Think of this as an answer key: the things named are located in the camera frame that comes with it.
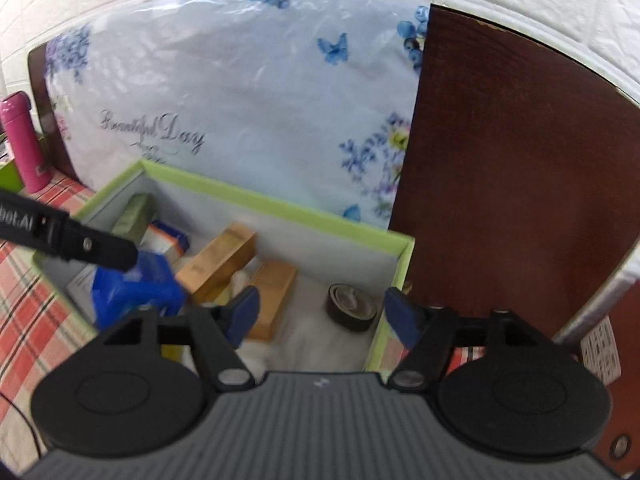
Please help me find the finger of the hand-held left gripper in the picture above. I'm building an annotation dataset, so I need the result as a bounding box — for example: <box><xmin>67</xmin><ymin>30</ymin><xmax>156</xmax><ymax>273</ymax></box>
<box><xmin>65</xmin><ymin>216</ymin><xmax>139</xmax><ymax>273</ymax></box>

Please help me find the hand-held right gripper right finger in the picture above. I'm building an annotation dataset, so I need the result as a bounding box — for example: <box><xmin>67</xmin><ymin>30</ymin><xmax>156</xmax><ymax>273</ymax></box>
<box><xmin>384</xmin><ymin>287</ymin><xmax>556</xmax><ymax>392</ymax></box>

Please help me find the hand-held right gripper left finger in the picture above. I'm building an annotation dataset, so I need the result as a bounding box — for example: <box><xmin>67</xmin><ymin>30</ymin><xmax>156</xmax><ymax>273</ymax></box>
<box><xmin>102</xmin><ymin>286</ymin><xmax>261</xmax><ymax>392</ymax></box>

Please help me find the small gold box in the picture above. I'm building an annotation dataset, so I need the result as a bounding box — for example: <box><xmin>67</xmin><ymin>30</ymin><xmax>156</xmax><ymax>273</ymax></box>
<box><xmin>247</xmin><ymin>260</ymin><xmax>299</xmax><ymax>342</ymax></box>

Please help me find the white printed leaflet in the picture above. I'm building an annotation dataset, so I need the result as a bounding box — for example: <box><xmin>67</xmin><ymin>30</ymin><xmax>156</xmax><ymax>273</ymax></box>
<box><xmin>67</xmin><ymin>264</ymin><xmax>102</xmax><ymax>307</ymax></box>

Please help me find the olive green box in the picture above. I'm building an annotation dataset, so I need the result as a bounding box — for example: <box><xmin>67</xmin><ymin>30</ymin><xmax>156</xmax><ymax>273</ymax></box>
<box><xmin>111</xmin><ymin>194</ymin><xmax>156</xmax><ymax>248</ymax></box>

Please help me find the black tape roll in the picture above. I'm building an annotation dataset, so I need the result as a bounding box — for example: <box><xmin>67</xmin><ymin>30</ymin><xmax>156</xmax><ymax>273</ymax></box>
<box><xmin>327</xmin><ymin>283</ymin><xmax>378</xmax><ymax>333</ymax></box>

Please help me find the blue square container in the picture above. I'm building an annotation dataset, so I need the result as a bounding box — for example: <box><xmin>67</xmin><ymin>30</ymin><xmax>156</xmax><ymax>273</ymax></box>
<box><xmin>91</xmin><ymin>251</ymin><xmax>186</xmax><ymax>331</ymax></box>

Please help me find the large gold box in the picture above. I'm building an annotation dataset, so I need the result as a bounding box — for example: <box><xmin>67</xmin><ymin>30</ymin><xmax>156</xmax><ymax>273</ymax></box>
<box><xmin>176</xmin><ymin>224</ymin><xmax>258</xmax><ymax>305</ymax></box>

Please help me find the orange white box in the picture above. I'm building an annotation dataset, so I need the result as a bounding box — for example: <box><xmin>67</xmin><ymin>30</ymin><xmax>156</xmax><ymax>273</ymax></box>
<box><xmin>140</xmin><ymin>220</ymin><xmax>192</xmax><ymax>266</ymax></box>

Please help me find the large green cardboard box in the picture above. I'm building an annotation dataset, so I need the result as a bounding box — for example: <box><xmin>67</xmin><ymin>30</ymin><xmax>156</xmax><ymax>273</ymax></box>
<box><xmin>32</xmin><ymin>158</ymin><xmax>416</xmax><ymax>376</ymax></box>

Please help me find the small green storage box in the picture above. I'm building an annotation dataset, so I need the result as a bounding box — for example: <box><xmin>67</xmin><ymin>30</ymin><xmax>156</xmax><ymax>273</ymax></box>
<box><xmin>0</xmin><ymin>132</ymin><xmax>56</xmax><ymax>196</ymax></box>

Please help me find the pink insulated bottle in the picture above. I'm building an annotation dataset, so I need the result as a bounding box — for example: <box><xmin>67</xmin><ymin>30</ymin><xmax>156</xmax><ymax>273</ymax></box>
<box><xmin>0</xmin><ymin>91</ymin><xmax>51</xmax><ymax>194</ymax></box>

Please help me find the brown wooden headboard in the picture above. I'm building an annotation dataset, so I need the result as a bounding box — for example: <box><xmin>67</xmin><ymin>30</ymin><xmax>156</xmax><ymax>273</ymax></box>
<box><xmin>27</xmin><ymin>4</ymin><xmax>640</xmax><ymax>341</ymax></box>

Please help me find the floral white pillow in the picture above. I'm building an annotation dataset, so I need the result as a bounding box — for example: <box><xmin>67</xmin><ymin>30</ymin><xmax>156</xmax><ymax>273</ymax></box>
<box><xmin>44</xmin><ymin>0</ymin><xmax>431</xmax><ymax>231</ymax></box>

